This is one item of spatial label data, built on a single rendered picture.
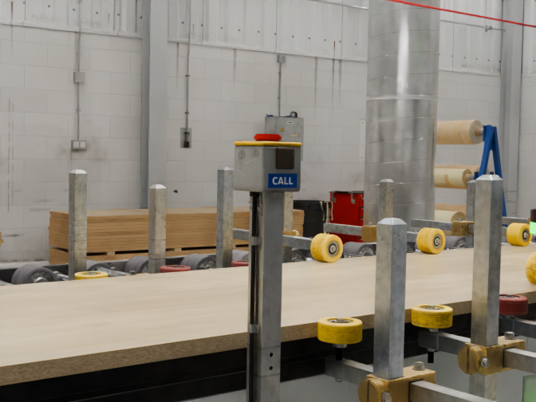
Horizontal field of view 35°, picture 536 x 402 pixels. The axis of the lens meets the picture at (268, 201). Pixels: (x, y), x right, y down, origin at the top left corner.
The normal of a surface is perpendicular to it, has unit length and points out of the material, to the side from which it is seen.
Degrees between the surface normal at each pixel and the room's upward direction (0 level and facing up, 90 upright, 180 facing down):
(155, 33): 90
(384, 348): 90
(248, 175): 90
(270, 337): 90
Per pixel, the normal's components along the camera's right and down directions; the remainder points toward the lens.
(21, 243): 0.58, 0.05
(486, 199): -0.78, 0.02
